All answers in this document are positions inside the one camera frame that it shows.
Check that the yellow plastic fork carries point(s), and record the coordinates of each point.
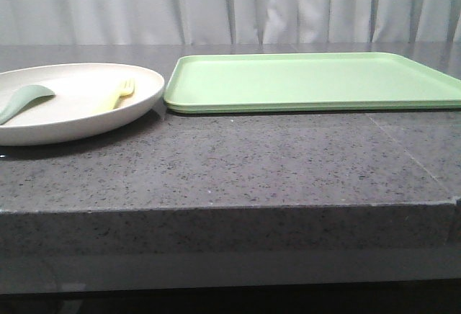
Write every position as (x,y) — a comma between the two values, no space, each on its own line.
(111,99)

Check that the white pleated curtain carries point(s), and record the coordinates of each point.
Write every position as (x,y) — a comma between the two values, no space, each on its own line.
(220,22)

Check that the cream round plate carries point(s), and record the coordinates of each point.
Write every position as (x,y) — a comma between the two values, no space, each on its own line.
(79,89)

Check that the sage green plastic spoon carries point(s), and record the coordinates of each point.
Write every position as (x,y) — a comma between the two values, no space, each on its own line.
(21,98)

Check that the light green serving tray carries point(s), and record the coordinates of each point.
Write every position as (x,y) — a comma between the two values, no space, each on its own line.
(305,82)

